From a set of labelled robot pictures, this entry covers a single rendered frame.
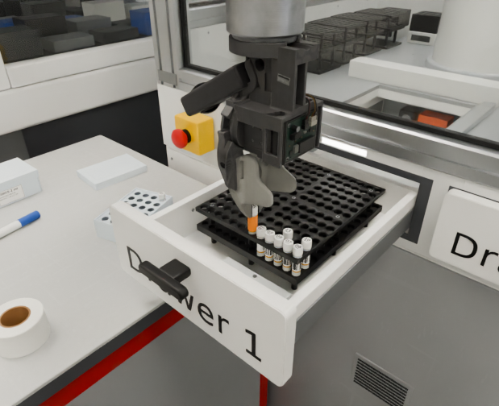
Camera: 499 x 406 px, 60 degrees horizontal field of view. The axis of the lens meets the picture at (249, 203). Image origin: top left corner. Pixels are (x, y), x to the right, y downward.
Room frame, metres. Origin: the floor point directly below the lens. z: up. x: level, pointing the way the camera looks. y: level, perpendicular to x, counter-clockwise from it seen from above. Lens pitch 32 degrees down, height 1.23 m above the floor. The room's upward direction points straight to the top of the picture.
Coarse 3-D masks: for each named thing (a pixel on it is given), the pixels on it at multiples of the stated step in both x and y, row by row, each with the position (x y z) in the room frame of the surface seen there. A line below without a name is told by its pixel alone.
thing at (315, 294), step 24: (336, 168) 0.65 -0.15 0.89; (216, 192) 0.57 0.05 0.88; (408, 192) 0.57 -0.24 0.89; (168, 216) 0.50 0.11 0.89; (192, 216) 0.54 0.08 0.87; (384, 216) 0.49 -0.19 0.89; (408, 216) 0.53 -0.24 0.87; (192, 240) 0.52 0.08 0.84; (360, 240) 0.44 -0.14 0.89; (384, 240) 0.48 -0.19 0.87; (336, 264) 0.39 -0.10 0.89; (360, 264) 0.43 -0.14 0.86; (288, 288) 0.41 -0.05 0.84; (312, 288) 0.35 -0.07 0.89; (336, 288) 0.38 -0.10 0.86; (312, 312) 0.35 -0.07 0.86
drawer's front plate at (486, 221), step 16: (448, 192) 0.51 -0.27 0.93; (464, 192) 0.50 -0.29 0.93; (448, 208) 0.50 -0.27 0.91; (464, 208) 0.48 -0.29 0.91; (480, 208) 0.47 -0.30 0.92; (496, 208) 0.46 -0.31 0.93; (448, 224) 0.49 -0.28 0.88; (464, 224) 0.48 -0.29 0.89; (480, 224) 0.47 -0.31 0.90; (496, 224) 0.46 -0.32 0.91; (432, 240) 0.50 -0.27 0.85; (448, 240) 0.49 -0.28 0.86; (464, 240) 0.48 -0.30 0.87; (480, 240) 0.46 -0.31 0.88; (496, 240) 0.45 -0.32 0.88; (432, 256) 0.50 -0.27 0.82; (448, 256) 0.48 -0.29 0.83; (480, 256) 0.46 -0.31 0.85; (496, 256) 0.45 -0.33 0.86; (480, 272) 0.45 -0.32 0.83; (496, 272) 0.44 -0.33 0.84
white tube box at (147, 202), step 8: (136, 192) 0.73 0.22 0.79; (144, 192) 0.73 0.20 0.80; (152, 192) 0.72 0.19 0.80; (120, 200) 0.69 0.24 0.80; (128, 200) 0.70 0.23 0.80; (136, 200) 0.70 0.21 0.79; (144, 200) 0.70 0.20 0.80; (152, 200) 0.70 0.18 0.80; (168, 200) 0.69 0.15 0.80; (136, 208) 0.67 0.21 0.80; (144, 208) 0.68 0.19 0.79; (152, 208) 0.67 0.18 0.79; (160, 208) 0.67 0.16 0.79; (104, 216) 0.64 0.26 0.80; (96, 224) 0.62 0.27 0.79; (104, 224) 0.62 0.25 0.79; (104, 232) 0.62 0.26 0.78; (112, 232) 0.61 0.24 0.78; (112, 240) 0.61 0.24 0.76
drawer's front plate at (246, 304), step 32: (128, 224) 0.44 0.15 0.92; (160, 224) 0.43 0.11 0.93; (128, 256) 0.45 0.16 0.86; (160, 256) 0.40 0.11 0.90; (192, 256) 0.37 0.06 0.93; (192, 288) 0.37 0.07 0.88; (224, 288) 0.33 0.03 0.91; (256, 288) 0.32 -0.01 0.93; (192, 320) 0.37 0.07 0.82; (256, 320) 0.30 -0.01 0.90; (288, 320) 0.28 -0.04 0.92; (256, 352) 0.30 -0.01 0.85; (288, 352) 0.29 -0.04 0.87
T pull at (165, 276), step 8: (144, 264) 0.37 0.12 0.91; (152, 264) 0.37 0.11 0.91; (168, 264) 0.37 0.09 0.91; (176, 264) 0.37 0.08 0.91; (184, 264) 0.37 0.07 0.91; (144, 272) 0.37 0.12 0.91; (152, 272) 0.36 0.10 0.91; (160, 272) 0.36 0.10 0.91; (168, 272) 0.36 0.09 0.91; (176, 272) 0.36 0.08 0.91; (184, 272) 0.36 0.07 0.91; (152, 280) 0.36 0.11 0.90; (160, 280) 0.35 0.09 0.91; (168, 280) 0.34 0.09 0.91; (176, 280) 0.35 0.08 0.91; (168, 288) 0.34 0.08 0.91; (176, 288) 0.33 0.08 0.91; (184, 288) 0.33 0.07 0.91; (176, 296) 0.33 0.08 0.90; (184, 296) 0.33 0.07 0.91
